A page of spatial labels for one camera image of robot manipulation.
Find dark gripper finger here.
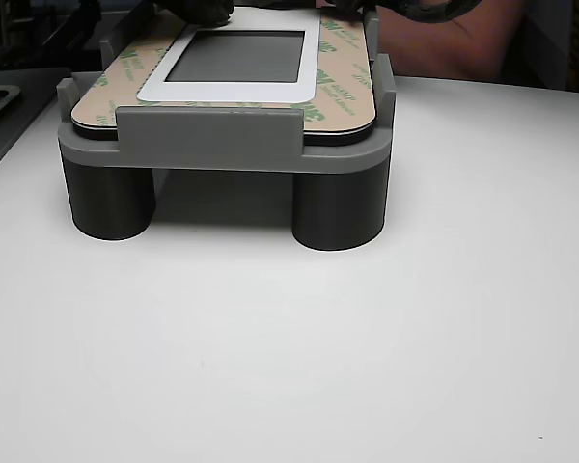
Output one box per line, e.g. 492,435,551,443
152,0,235,28

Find white panel with gray window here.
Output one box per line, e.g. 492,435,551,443
70,5,378,148

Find gray plastic jig fixture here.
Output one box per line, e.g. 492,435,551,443
56,9,398,252

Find gray metal plate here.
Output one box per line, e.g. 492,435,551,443
0,67,74,185

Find dark idle robot wrist assembly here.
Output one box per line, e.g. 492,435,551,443
316,0,416,15

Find reddish brown rounded body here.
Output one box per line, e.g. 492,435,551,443
378,7,522,81

